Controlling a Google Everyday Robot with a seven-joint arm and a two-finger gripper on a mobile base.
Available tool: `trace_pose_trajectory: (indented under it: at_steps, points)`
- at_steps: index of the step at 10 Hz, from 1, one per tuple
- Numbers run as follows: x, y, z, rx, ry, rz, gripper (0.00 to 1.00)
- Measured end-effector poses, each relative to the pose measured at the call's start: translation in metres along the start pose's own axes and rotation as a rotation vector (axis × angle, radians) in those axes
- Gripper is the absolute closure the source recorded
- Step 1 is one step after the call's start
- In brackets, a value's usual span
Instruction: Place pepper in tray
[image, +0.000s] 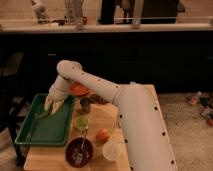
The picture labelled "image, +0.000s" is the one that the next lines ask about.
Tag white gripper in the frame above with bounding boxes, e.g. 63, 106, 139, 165
44, 75, 70, 114

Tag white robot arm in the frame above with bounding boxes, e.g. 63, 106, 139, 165
44, 60, 178, 171

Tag green plastic tray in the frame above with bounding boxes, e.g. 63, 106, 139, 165
15, 94, 75, 146

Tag dark pepper shaker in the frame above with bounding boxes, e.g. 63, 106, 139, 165
80, 97, 91, 113

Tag orange red bowl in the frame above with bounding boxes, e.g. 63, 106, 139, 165
70, 82, 90, 96

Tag green cup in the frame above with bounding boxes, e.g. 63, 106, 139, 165
76, 116, 88, 131

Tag dark chair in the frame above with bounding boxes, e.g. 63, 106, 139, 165
0, 54, 25, 166

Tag brown woven item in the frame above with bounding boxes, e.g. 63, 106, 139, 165
90, 94, 108, 105

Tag dark brown bowl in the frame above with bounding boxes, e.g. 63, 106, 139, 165
65, 138, 93, 168

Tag orange fruit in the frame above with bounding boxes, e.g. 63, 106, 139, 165
96, 128, 110, 143

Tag metal fork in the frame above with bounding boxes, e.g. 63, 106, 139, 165
75, 126, 89, 166

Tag white cup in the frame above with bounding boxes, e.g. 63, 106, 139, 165
102, 141, 121, 161

